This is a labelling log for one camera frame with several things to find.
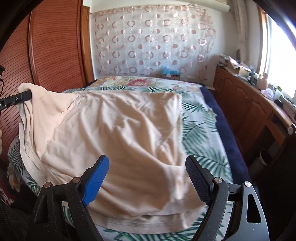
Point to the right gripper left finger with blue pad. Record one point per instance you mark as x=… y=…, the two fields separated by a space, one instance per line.
x=93 y=178

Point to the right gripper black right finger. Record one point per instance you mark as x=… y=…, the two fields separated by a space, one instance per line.
x=202 y=180

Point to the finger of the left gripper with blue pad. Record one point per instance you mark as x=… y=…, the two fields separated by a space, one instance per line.
x=15 y=99

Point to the beige printed t-shirt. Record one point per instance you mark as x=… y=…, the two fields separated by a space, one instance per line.
x=146 y=189

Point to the dark blue mattress edge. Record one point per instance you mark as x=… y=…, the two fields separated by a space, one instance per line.
x=238 y=167

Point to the floral and palm bedspread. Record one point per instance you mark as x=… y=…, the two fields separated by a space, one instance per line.
x=201 y=139

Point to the wooden louvered wardrobe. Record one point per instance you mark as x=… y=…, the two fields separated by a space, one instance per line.
x=45 y=49

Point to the wooden side cabinet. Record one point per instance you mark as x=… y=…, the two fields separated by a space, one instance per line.
x=257 y=122

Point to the blue item on cardboard box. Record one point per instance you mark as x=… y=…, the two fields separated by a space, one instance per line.
x=167 y=73

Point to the clutter on cabinet top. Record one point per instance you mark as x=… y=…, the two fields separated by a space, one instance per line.
x=248 y=74

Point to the sheer circle-pattern curtain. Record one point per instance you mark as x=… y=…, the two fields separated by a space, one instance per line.
x=141 y=40

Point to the bright window with wooden frame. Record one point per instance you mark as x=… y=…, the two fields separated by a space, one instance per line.
x=276 y=55

